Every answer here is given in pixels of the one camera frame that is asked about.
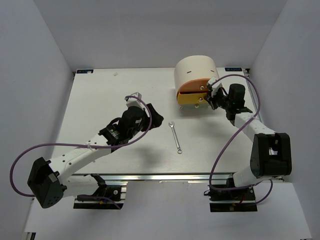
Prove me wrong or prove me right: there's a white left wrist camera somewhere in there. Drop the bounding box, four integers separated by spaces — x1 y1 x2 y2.
124 92 144 109

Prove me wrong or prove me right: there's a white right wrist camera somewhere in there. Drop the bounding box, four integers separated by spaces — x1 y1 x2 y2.
206 76 222 95

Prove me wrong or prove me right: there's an orange top drawer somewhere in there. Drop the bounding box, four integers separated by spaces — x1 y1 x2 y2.
178 78 210 93

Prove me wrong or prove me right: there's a silver combination wrench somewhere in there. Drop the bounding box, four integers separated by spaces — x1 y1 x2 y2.
168 121 183 154

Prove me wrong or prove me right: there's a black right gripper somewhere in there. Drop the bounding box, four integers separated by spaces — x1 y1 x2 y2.
204 87 232 110

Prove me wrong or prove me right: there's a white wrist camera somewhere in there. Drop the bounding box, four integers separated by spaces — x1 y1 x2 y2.
206 76 222 95
124 92 144 109

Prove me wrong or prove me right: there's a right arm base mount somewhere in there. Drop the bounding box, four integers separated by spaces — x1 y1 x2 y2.
203 187 258 213

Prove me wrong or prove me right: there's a right blue logo sticker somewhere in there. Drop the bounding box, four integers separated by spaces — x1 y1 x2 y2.
224 67 243 72

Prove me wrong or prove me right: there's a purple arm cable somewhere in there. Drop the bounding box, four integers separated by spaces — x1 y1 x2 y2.
208 74 274 206
9 94 154 210

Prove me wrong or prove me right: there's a left blue logo sticker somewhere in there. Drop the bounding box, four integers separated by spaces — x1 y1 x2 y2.
76 69 94 74

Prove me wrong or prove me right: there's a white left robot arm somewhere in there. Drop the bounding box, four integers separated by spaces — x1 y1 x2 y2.
27 103 164 209

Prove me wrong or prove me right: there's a blue logo sticker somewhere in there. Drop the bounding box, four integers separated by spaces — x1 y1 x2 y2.
76 69 94 74
224 67 243 72

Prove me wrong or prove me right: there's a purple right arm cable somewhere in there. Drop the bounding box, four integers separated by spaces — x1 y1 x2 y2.
208 74 274 206

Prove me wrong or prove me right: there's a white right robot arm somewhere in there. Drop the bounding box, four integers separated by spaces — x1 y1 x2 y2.
205 83 292 200

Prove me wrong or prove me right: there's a yellow drawer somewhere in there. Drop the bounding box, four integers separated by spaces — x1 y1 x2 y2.
176 92 207 106

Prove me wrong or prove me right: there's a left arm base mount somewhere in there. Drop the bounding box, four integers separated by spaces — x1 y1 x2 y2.
73 173 127 210

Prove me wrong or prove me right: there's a cream cylindrical drawer cabinet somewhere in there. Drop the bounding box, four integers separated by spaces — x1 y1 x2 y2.
174 55 220 92

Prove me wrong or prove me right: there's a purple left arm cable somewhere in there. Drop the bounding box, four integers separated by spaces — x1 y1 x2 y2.
9 94 154 210

